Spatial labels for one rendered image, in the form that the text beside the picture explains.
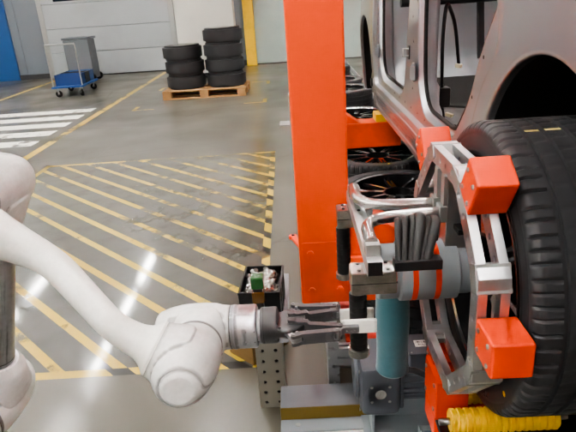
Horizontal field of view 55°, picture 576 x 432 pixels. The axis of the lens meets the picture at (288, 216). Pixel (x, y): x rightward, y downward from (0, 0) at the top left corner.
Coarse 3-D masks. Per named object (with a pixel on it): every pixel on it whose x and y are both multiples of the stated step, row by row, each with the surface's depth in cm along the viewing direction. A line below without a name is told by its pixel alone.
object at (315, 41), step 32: (288, 0) 147; (320, 0) 147; (288, 32) 150; (320, 32) 150; (288, 64) 153; (320, 64) 153; (288, 96) 163; (320, 96) 156; (320, 128) 159; (320, 160) 163; (320, 192) 166; (320, 224) 170; (320, 256) 174; (320, 288) 178
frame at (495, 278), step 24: (432, 144) 127; (456, 144) 125; (432, 168) 132; (456, 168) 108; (432, 192) 144; (456, 192) 108; (480, 240) 101; (480, 264) 99; (504, 264) 99; (480, 288) 99; (504, 288) 99; (480, 312) 101; (504, 312) 101; (432, 336) 142; (456, 360) 133; (456, 384) 118; (480, 384) 109
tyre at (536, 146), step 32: (480, 128) 118; (512, 128) 112; (544, 128) 111; (544, 160) 102; (544, 192) 98; (512, 224) 103; (544, 224) 96; (544, 256) 95; (544, 288) 94; (544, 320) 95; (544, 352) 97; (512, 384) 108; (544, 384) 101; (512, 416) 113
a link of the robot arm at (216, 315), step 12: (168, 312) 112; (180, 312) 110; (192, 312) 109; (204, 312) 109; (216, 312) 110; (228, 312) 111; (156, 324) 111; (216, 324) 107; (228, 324) 110; (228, 336) 110; (228, 348) 112
